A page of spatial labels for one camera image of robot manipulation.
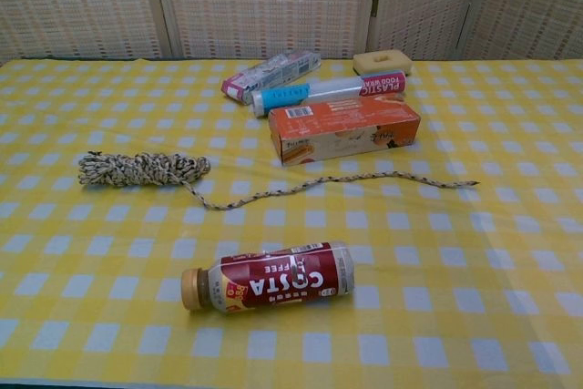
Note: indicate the pink toothpaste box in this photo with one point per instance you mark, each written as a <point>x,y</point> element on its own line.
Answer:
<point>268,74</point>

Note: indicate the yellow sponge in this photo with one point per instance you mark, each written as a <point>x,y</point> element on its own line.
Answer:
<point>364,64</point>

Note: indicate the orange cardboard box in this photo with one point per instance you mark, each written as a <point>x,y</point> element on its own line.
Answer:
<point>341,129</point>

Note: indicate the red Costa coffee bottle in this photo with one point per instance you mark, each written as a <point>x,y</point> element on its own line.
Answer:
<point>273,279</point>

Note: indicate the yellow checkered tablecloth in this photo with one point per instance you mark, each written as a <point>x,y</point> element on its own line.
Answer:
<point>91,270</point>

